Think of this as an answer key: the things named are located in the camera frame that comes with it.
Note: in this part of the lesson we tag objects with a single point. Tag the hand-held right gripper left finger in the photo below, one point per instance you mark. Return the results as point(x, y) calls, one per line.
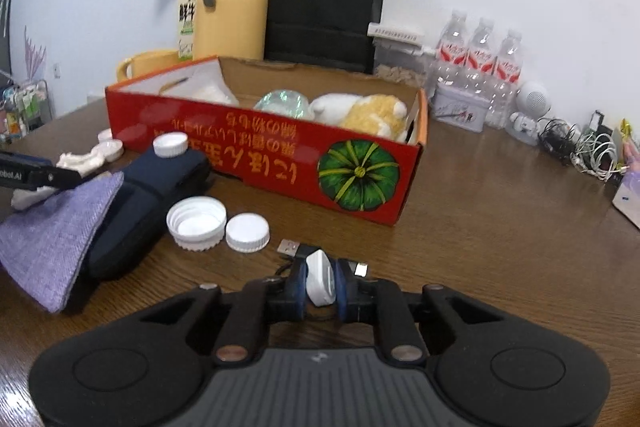
point(297, 289)

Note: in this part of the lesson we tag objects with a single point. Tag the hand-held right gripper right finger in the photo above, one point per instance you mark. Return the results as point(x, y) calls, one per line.
point(343, 294)

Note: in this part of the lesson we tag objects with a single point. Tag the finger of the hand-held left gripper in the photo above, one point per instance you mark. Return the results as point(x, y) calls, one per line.
point(57, 179)
point(25, 159)

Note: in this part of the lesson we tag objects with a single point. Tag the white bottle cap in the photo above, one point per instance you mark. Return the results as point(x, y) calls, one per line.
point(170, 144)
point(247, 233)
point(320, 279)

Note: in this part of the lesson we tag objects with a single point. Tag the white tissue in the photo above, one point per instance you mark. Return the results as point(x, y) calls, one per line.
point(80, 162)

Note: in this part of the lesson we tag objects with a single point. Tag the purple fabric pouch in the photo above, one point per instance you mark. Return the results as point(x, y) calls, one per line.
point(50, 242)

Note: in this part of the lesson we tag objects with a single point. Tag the navy fabric pouch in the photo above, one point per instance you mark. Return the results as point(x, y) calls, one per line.
point(150, 197)

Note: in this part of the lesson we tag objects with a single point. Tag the red cardboard box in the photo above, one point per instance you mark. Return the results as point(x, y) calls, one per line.
point(270, 167)

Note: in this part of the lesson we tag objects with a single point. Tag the metal rack with small items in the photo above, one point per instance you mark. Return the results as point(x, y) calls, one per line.
point(25, 112)

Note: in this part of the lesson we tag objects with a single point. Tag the large white ribbed cap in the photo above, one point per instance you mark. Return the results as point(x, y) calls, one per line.
point(196, 222)

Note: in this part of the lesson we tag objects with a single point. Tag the yellow mug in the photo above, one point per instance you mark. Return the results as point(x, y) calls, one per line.
point(150, 64)

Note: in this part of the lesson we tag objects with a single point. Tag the white yellow plush toy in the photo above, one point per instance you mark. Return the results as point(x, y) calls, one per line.
point(365, 112)

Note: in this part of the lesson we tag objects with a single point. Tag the white milk carton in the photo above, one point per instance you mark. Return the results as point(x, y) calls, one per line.
point(187, 22)

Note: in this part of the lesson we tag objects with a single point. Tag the patterned tin box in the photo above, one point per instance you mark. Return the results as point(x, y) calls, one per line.
point(457, 107)

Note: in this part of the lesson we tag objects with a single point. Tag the clear seed container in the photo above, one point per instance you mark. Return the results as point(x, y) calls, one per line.
point(400, 62)

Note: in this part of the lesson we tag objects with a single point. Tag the clear water bottle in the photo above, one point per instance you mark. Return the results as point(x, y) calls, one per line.
point(450, 52)
point(505, 77)
point(480, 62)

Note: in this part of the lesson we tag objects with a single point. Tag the white robot figurine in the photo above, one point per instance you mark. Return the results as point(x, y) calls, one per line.
point(532, 102)

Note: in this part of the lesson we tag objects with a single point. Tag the purple tissue box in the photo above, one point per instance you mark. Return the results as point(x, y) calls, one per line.
point(629, 202)

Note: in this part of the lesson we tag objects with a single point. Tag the colourful snack packets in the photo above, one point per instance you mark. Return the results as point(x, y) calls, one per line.
point(631, 142)

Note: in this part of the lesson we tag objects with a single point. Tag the purple leaf wall sticker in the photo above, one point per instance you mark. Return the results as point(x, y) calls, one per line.
point(35, 57)

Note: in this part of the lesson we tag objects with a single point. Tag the dark wall hanging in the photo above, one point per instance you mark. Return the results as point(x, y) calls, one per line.
point(6, 7)

